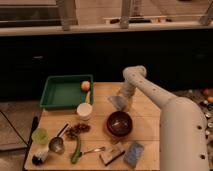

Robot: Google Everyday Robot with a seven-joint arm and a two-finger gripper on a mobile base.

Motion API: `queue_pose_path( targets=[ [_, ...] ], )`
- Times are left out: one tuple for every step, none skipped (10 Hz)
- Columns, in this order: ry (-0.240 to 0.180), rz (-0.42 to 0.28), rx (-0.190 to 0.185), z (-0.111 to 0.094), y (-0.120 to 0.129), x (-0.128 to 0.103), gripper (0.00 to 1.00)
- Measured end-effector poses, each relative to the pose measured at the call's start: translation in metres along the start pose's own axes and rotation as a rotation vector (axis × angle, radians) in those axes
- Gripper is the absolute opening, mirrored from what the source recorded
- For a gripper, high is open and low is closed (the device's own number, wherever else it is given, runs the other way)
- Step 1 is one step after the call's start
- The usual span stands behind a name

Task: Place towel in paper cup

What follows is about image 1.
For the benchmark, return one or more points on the green plastic cup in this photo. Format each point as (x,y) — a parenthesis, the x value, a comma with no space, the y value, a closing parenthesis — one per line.
(40,136)

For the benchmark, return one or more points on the green plastic tray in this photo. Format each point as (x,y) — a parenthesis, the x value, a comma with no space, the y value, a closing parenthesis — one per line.
(64,92)

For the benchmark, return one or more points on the dark red bowl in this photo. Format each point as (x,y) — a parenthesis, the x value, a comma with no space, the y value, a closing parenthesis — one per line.
(119,124)

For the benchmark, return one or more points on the blue sponge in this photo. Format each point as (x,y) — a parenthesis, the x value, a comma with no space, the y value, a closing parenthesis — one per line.
(133,154)

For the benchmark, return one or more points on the yellow banana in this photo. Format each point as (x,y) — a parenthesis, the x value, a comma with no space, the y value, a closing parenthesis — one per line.
(87,99)

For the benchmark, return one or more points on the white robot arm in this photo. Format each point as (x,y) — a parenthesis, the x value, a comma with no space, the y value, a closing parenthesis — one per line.
(183,144)

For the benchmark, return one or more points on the metal measuring scoop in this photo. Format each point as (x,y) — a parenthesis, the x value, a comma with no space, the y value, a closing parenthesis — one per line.
(56,144)

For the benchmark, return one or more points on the black white brush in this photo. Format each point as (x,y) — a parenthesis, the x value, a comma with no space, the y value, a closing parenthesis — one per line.
(39,157)

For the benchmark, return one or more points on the orange fruit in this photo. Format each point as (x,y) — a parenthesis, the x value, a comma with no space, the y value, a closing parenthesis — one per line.
(85,86)

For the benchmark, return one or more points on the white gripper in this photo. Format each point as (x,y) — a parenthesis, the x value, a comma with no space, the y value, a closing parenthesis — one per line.
(127,91)

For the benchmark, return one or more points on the white paper cup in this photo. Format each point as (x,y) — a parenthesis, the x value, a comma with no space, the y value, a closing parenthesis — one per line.
(84,111)

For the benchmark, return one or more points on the wooden block with black edge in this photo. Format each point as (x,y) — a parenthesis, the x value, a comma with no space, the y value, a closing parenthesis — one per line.
(110,154)

